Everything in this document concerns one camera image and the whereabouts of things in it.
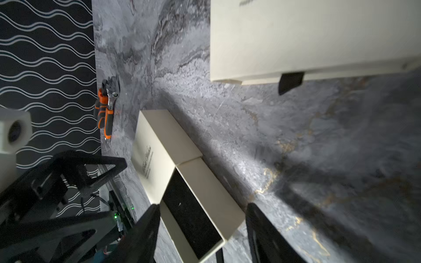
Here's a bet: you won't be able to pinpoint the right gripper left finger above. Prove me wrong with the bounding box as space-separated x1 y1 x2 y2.
111 204 161 263

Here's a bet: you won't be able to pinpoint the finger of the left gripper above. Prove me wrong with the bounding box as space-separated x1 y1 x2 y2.
19 151 127 210
1 211 116 263

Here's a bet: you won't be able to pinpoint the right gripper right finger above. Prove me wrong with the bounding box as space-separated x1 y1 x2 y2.
246 203 305 263

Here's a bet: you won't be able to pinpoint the cream drawer jewelry box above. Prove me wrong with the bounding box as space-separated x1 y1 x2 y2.
131 110 245 263

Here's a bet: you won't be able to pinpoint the cream jewelry box right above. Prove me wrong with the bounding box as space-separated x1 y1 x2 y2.
210 1 421 94

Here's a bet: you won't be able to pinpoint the orange black pliers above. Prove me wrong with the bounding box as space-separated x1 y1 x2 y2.
93 79 109 129

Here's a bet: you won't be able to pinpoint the orange handled adjustable wrench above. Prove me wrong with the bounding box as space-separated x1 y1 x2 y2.
104 75 121 140

